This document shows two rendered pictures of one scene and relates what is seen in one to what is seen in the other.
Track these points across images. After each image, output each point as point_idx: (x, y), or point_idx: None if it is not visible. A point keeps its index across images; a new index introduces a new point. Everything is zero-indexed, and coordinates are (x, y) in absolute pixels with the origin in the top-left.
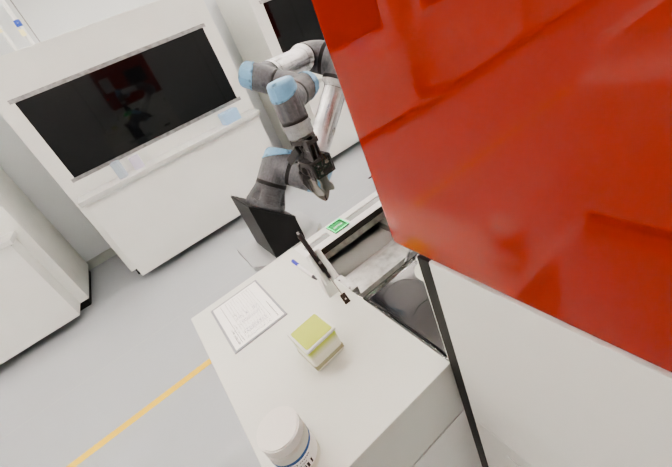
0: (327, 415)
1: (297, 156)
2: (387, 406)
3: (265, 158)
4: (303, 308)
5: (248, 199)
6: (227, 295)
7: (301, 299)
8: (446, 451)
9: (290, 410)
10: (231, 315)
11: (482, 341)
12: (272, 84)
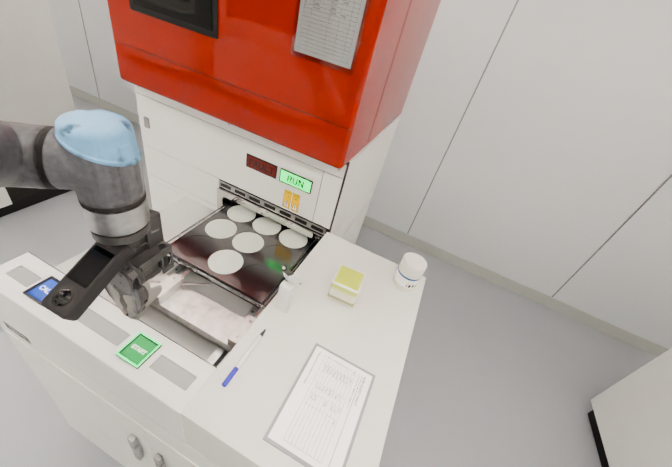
0: (379, 277)
1: (124, 264)
2: (360, 252)
3: None
4: (305, 329)
5: None
6: None
7: (294, 337)
8: None
9: (405, 257)
10: (335, 427)
11: (348, 186)
12: (122, 124)
